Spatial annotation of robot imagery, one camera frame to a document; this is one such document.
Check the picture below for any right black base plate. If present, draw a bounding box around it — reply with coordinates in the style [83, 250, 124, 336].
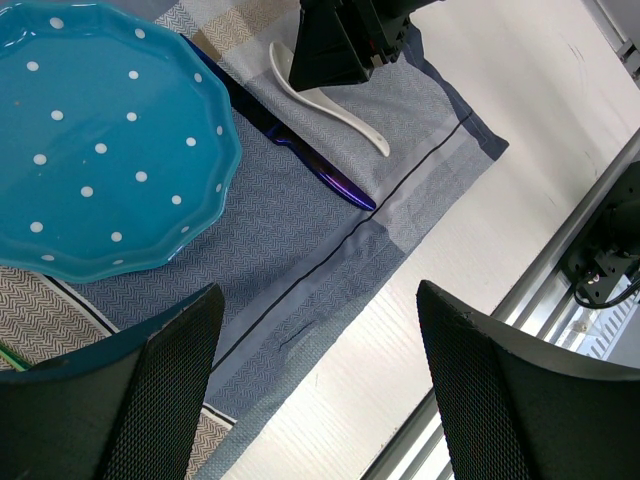
[560, 162, 639, 310]

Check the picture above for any teal dotted plate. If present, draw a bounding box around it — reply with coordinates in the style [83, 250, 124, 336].
[1, 1, 242, 283]

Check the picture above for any purple knife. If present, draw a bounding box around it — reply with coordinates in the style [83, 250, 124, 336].
[181, 34, 377, 211]

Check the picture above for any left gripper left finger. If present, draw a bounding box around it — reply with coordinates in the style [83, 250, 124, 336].
[1, 284, 225, 479]

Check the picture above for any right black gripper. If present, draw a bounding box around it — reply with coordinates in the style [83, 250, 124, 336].
[289, 0, 434, 92]

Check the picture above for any aluminium mounting rail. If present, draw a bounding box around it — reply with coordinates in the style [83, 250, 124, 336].
[363, 136, 639, 479]

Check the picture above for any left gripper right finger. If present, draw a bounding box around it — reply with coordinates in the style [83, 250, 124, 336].
[417, 280, 639, 479]

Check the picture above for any blue beige checked cloth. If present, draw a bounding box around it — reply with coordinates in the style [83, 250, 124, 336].
[1, 1, 508, 479]

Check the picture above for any white ceramic spoon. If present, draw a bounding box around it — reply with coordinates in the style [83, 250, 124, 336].
[268, 41, 391, 157]

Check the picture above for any purple teal fork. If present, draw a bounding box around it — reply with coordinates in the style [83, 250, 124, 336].
[0, 343, 32, 372]

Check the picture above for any side aluminium rail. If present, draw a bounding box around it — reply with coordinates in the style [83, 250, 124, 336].
[584, 0, 640, 86]

